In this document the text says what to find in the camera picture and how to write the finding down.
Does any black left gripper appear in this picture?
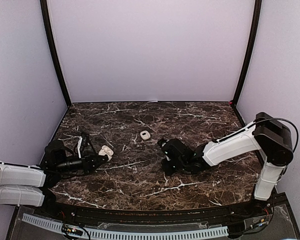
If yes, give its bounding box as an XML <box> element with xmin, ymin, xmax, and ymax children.
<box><xmin>55</xmin><ymin>150</ymin><xmax>108</xmax><ymax>175</ymax></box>

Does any white earbud charging case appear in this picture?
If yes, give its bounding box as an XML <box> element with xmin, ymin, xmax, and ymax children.
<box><xmin>98</xmin><ymin>145</ymin><xmax>114</xmax><ymax>161</ymax></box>

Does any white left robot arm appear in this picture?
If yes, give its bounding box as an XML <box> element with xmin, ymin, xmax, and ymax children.
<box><xmin>0</xmin><ymin>132</ymin><xmax>114</xmax><ymax>218</ymax></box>

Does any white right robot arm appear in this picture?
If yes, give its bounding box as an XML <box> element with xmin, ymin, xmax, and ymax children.
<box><xmin>157</xmin><ymin>112</ymin><xmax>299</xmax><ymax>217</ymax></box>

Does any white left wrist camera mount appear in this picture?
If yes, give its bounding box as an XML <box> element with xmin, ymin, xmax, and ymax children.
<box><xmin>76</xmin><ymin>136</ymin><xmax>83</xmax><ymax>159</ymax></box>

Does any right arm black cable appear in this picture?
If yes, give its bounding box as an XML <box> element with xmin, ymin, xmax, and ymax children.
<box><xmin>212</xmin><ymin>118</ymin><xmax>300</xmax><ymax>181</ymax></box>

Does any white slotted cable duct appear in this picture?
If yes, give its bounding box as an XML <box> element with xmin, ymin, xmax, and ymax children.
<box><xmin>21</xmin><ymin>213</ymin><xmax>229</xmax><ymax>240</ymax></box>

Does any black front table rail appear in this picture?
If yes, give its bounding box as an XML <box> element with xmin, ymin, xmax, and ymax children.
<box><xmin>14</xmin><ymin>191</ymin><xmax>288</xmax><ymax>227</ymax></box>

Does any left black frame post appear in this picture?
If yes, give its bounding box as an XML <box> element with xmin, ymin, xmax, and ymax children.
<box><xmin>39</xmin><ymin>0</ymin><xmax>72</xmax><ymax>108</ymax></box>

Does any black frame post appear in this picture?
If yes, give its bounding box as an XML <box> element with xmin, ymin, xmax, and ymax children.
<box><xmin>231</xmin><ymin>0</ymin><xmax>263</xmax><ymax>108</ymax></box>
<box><xmin>39</xmin><ymin>0</ymin><xmax>72</xmax><ymax>108</ymax></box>

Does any right black frame post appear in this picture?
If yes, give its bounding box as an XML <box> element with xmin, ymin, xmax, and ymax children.
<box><xmin>231</xmin><ymin>0</ymin><xmax>263</xmax><ymax>108</ymax></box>

